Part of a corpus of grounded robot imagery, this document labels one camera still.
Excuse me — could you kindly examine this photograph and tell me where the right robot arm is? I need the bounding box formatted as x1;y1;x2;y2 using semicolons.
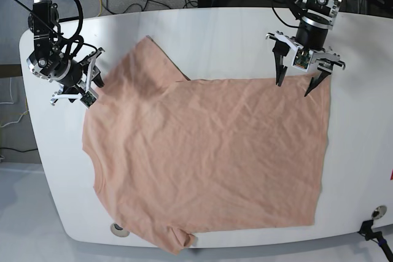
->
27;0;104;107

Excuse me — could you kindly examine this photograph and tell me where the right table cable grommet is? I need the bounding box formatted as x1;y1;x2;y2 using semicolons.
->
372;205;387;220

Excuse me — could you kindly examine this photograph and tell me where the peach pink T-shirt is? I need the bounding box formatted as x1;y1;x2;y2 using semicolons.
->
82;37;330;254

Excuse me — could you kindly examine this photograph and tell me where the table cable grommet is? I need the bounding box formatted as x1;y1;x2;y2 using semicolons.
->
110;223;130;238
372;205;387;220

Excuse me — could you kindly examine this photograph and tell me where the left table cable grommet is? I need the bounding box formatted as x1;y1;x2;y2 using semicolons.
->
110;223;130;238

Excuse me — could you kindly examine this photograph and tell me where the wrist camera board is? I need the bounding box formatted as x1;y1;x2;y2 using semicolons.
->
292;47;314;72
80;91;98;108

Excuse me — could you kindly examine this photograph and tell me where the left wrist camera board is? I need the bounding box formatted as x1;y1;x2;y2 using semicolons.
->
292;47;314;72

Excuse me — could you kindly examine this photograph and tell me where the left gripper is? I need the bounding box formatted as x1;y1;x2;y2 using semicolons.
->
266;13;346;97

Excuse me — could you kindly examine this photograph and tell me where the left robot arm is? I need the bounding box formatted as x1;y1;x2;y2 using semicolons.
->
266;0;346;96

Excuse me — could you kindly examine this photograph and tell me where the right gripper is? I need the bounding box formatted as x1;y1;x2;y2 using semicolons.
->
50;47;104;105

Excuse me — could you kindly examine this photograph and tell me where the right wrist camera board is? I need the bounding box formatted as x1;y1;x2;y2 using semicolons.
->
80;91;98;108

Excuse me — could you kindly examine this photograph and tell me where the black clamp with cable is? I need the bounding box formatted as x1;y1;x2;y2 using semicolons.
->
358;220;393;262

